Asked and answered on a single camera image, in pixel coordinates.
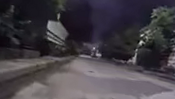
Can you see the grey concrete road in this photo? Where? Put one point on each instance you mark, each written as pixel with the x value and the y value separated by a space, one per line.
pixel 109 89

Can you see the raised concrete pavement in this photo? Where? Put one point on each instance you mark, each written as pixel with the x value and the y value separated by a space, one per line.
pixel 8 68

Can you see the low concrete wall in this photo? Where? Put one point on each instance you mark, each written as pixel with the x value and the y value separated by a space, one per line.
pixel 4 53

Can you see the green tree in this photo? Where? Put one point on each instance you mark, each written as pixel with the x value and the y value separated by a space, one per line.
pixel 156 36

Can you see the dark trees and bushes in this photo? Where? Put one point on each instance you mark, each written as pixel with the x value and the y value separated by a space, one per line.
pixel 13 13

